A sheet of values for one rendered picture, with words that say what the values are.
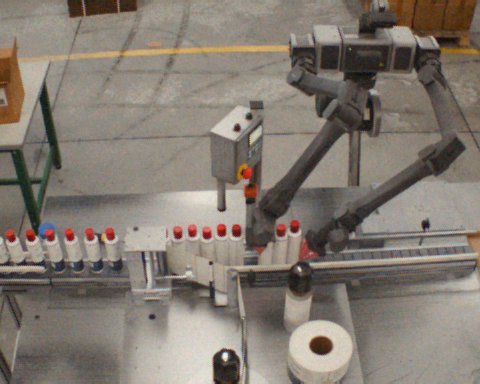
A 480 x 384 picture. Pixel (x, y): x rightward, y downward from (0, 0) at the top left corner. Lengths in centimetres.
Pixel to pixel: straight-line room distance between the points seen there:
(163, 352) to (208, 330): 18
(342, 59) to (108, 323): 132
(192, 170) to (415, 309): 214
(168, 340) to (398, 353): 80
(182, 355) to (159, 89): 302
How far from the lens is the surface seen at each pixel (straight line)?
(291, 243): 242
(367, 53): 256
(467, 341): 248
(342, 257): 256
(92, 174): 430
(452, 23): 578
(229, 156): 214
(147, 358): 227
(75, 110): 489
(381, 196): 231
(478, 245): 280
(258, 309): 238
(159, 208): 280
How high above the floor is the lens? 277
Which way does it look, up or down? 43 degrees down
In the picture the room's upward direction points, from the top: straight up
